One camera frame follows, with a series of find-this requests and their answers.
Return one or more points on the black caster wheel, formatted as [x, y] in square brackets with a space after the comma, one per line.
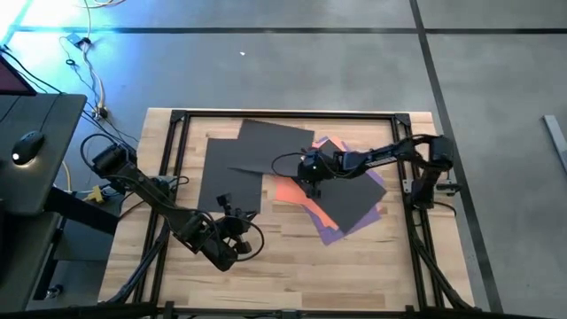
[54, 292]

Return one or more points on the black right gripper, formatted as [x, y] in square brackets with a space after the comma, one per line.
[327, 166]

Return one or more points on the black desk leg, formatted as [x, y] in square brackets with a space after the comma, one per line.
[80, 212]

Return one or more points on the black power adapter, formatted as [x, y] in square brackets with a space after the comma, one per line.
[80, 42]

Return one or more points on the grey desk top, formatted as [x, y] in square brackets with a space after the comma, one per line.
[53, 186]

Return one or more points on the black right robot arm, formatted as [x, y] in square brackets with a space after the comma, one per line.
[385, 155]

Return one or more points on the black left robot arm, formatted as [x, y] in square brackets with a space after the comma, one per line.
[146, 186]

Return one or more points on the black frame strut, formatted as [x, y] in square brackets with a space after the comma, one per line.
[436, 274]
[142, 266]

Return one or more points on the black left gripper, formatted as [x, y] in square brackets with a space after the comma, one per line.
[232, 228]

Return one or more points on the black paper sheet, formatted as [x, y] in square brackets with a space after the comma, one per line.
[274, 146]
[350, 199]
[217, 186]

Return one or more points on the black-framed monitor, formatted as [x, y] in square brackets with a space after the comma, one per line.
[13, 82]

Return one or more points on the yellow connector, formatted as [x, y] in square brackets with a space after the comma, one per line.
[95, 195]

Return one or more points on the black computer mouse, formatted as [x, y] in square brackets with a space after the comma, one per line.
[26, 147]

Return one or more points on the power plug block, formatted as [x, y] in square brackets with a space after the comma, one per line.
[101, 113]

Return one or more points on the grey metal bar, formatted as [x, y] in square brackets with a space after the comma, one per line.
[556, 137]

